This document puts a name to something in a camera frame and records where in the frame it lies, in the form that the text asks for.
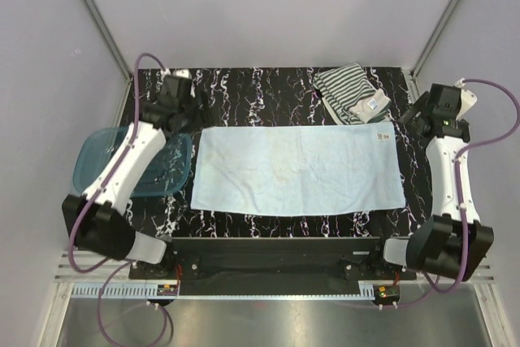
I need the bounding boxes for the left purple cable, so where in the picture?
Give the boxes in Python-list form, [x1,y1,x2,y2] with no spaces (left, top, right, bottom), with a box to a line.
[67,53,174,346]

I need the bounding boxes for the right electronics board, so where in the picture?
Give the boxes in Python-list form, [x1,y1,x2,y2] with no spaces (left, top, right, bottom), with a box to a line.
[376,285,401,301]

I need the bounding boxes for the aluminium frame rail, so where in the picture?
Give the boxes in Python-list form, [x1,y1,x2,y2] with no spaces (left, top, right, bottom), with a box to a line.
[52,251,496,301]

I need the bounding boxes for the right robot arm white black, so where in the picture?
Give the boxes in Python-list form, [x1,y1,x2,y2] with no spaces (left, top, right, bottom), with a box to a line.
[368,84,494,281]

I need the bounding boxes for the blue transparent plastic container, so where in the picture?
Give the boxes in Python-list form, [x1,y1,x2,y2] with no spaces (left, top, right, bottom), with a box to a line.
[71,127,192,197]

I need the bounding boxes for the light blue towel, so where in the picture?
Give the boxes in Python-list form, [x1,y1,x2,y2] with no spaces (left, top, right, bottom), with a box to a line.
[190,122,405,217]

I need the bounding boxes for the green white striped towel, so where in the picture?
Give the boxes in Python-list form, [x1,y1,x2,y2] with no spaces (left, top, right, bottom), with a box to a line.
[313,63,391,125]

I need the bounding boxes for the left electronics board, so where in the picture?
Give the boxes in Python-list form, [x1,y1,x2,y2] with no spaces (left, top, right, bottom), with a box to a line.
[157,284,179,297]

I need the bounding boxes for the electronics board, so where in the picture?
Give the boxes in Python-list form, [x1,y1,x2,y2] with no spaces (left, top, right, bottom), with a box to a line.
[376,285,401,301]
[157,284,179,297]

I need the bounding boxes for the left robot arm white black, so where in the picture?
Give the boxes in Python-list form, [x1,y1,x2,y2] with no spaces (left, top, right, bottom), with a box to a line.
[62,69,211,279]

